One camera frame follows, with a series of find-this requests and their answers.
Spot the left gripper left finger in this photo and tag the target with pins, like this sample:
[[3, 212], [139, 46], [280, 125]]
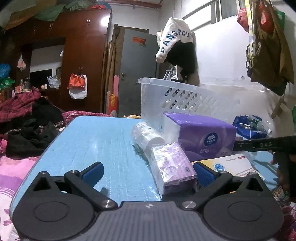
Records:
[[82, 184]]

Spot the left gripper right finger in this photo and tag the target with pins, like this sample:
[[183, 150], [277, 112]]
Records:
[[212, 183]]

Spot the white orange medicine box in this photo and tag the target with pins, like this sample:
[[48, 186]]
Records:
[[237, 165]]

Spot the small purple tissue pack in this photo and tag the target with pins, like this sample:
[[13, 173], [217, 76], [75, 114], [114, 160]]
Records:
[[171, 169]]

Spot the large purple tissue pack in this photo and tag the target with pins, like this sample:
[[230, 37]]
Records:
[[200, 137]]

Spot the white plastic laundry basket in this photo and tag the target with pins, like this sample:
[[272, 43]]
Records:
[[160, 96]]

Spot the right hand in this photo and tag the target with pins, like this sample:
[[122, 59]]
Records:
[[282, 177]]

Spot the clear plastic bottle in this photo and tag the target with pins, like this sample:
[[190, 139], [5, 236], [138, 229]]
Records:
[[258, 124]]

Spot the blue plastic bag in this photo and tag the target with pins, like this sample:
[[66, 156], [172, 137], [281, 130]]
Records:
[[246, 130]]

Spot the dark clothes pile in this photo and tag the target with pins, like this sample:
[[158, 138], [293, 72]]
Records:
[[29, 123]]

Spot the wrapped white toilet roll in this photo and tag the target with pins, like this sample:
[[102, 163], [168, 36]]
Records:
[[146, 137]]

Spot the brown hanging tote bag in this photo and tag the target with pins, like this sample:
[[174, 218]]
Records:
[[269, 61]]

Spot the orange white hanging bag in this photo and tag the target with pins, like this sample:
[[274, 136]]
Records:
[[77, 86]]

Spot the red hanging bag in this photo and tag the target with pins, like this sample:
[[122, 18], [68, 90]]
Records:
[[242, 19]]

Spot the grey metal door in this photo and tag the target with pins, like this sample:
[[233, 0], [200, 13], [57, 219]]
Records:
[[137, 61]]

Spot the dark red wooden wardrobe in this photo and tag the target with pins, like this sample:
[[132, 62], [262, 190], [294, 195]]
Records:
[[84, 36]]

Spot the white hoodie blue letters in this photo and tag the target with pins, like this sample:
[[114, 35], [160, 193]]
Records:
[[175, 30]]

